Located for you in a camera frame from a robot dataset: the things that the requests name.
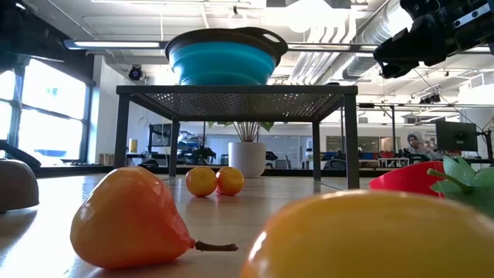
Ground person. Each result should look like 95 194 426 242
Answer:
404 131 443 160

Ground green plant in white pot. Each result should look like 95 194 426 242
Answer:
207 120 276 179

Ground blue collapsible colander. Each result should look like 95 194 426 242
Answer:
164 26 289 86

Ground orange toy peach, brown stem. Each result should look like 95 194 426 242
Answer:
69 165 239 270

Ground black monitor on arm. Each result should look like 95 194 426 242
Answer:
148 122 171 148

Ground ceiling light rail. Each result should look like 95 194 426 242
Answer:
287 42 381 55

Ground long ceiling light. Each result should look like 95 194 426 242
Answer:
63 38 169 50

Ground red toy strawberry, green leaves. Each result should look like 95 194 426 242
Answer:
426 154 494 219

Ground black curved tube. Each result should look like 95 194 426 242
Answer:
0 139 42 169

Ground red apple half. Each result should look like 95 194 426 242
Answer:
368 161 448 199

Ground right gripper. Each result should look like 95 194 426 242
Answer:
373 0 494 74

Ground black ceiling-mounted camera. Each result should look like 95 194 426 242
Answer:
127 64 144 81

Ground black aluminium rig frame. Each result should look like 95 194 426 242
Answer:
34 164 387 179

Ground dark brown toy fruit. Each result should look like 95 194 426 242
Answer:
0 159 40 212

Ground grey perforated metal stand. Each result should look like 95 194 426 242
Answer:
114 83 360 191

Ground small orange toy fruit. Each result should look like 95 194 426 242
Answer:
184 166 218 198
215 166 245 197

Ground black computer monitor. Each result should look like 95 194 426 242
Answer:
435 119 479 153

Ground silver ventilation duct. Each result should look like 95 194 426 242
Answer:
287 0 410 84

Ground large window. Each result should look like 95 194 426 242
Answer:
0 57 96 167

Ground orange-yellow toy pear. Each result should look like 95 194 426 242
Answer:
239 189 494 278

